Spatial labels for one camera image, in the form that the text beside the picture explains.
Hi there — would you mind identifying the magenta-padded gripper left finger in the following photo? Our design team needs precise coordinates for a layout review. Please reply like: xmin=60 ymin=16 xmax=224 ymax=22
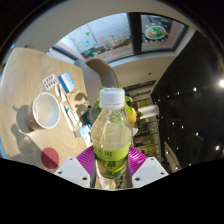
xmin=53 ymin=145 xmax=98 ymax=189

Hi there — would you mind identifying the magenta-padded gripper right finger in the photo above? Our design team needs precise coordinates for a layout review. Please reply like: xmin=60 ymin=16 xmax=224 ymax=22
xmin=126 ymin=145 xmax=169 ymax=189

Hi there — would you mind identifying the green-labelled clear drink bottle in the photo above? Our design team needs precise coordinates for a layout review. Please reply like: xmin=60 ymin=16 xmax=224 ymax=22
xmin=90 ymin=87 xmax=134 ymax=190

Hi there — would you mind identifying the small blue and white box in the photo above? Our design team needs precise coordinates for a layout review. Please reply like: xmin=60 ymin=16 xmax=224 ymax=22
xmin=73 ymin=124 xmax=93 ymax=139

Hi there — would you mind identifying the flat round red coaster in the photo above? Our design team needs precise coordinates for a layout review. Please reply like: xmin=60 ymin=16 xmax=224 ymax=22
xmin=40 ymin=147 xmax=61 ymax=170

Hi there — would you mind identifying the person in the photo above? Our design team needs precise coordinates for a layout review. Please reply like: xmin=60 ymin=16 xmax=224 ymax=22
xmin=127 ymin=109 xmax=138 ymax=126

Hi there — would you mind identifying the white round pillar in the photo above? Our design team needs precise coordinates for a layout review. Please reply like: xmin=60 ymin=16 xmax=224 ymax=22
xmin=136 ymin=104 xmax=159 ymax=120

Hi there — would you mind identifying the brown paper cup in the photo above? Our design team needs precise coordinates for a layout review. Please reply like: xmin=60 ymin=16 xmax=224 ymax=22
xmin=25 ymin=91 xmax=62 ymax=132

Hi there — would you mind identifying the blue and white flat box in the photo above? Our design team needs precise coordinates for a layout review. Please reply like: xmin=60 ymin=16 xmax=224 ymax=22
xmin=58 ymin=71 xmax=77 ymax=94

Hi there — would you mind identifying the red and white blister pack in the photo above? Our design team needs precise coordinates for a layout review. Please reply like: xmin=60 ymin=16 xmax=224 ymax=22
xmin=41 ymin=73 xmax=59 ymax=91

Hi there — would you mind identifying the group of ceiling lights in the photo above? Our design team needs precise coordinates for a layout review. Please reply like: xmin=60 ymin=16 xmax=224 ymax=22
xmin=163 ymin=78 xmax=224 ymax=154

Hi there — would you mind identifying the dark-framed decorated window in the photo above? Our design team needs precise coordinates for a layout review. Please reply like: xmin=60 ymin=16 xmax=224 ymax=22
xmin=49 ymin=12 xmax=189 ymax=64

